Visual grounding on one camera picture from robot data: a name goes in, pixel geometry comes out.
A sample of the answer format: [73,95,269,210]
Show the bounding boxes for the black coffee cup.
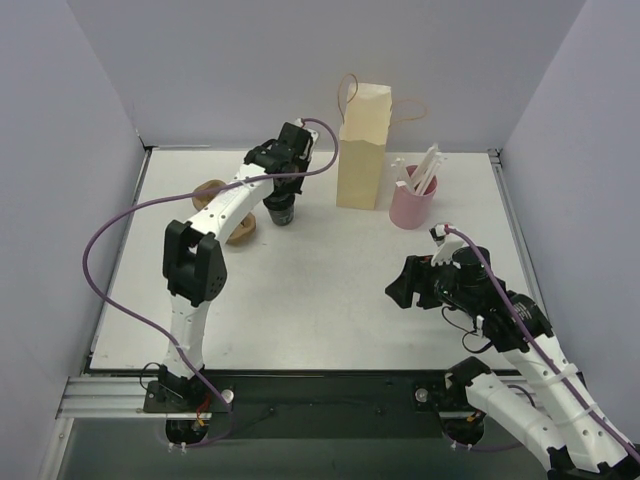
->
[263,194,295,226]

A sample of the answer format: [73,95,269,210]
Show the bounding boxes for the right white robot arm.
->
[385,247,639,479]

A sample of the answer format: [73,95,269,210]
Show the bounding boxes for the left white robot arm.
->
[144,121,319,413]

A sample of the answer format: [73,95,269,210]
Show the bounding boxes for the pink straw holder cup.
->
[389,177,438,230]

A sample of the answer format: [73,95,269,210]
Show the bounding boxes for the beige paper bag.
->
[335,73,430,210]

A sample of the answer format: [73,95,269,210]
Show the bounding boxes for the brown pulp cup carrier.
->
[188,180,261,245]

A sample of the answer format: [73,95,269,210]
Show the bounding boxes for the white wrapped straw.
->
[392,157,415,193]
[410,143,439,194]
[416,154,444,196]

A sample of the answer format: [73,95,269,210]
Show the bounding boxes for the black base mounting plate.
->
[143,370,485,446]

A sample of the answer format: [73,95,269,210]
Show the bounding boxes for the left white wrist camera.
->
[295,117,320,155]

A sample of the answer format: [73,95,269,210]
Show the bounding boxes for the aluminium frame rail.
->
[54,148,544,421]

